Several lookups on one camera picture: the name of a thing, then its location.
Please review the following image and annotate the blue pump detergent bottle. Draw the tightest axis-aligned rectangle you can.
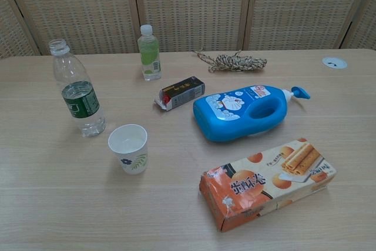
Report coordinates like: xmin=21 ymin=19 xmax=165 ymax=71
xmin=192 ymin=83 xmax=311 ymax=143

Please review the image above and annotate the small bottle light green label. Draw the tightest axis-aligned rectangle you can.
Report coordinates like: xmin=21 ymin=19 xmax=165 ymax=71
xmin=137 ymin=24 xmax=163 ymax=82

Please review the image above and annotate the white table cable grommet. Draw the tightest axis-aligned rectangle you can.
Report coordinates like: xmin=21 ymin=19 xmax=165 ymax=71
xmin=321 ymin=56 xmax=348 ymax=70

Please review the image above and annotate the braided rope bundle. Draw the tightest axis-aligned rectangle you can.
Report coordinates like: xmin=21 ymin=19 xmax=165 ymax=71
xmin=192 ymin=49 xmax=268 ymax=73

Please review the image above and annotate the clear water bottle green label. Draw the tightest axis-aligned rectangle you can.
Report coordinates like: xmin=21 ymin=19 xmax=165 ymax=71
xmin=48 ymin=38 xmax=106 ymax=139

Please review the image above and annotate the small black carton box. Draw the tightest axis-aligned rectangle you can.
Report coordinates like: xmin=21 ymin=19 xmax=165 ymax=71
xmin=153 ymin=76 xmax=206 ymax=113

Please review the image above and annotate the woven folding screen panel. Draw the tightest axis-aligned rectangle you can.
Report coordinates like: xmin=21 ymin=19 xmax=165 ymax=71
xmin=130 ymin=0 xmax=255 ymax=53
xmin=2 ymin=0 xmax=139 ymax=56
xmin=0 ymin=0 xmax=41 ymax=59
xmin=342 ymin=0 xmax=376 ymax=51
xmin=246 ymin=0 xmax=371 ymax=51

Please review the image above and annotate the orange egg roll snack box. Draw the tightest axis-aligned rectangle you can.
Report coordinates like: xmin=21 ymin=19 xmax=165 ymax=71
xmin=198 ymin=137 xmax=338 ymax=233

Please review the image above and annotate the white paper cup flower print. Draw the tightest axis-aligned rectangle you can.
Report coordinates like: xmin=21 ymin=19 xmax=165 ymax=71
xmin=108 ymin=123 xmax=148 ymax=175

